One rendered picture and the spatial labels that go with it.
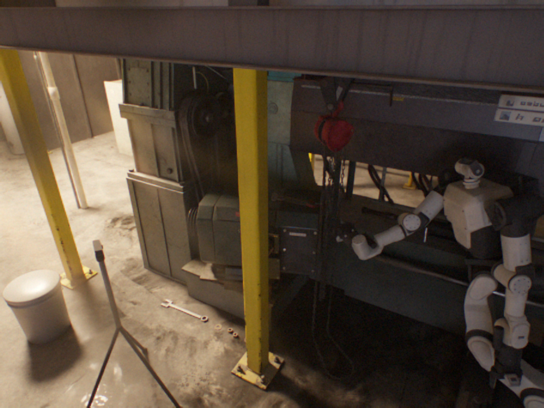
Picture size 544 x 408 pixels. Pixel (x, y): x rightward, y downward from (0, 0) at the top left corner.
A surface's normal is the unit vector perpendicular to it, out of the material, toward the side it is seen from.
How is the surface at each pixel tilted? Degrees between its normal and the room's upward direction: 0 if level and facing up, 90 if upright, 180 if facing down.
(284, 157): 90
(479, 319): 90
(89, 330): 0
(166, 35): 90
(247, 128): 90
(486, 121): 78
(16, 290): 1
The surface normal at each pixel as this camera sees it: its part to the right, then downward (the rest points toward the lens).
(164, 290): 0.00, -0.88
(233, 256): -0.17, 0.47
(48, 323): 0.72, 0.37
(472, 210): -0.69, 0.31
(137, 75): -0.48, 0.25
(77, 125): 0.87, 0.23
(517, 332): 0.02, 0.29
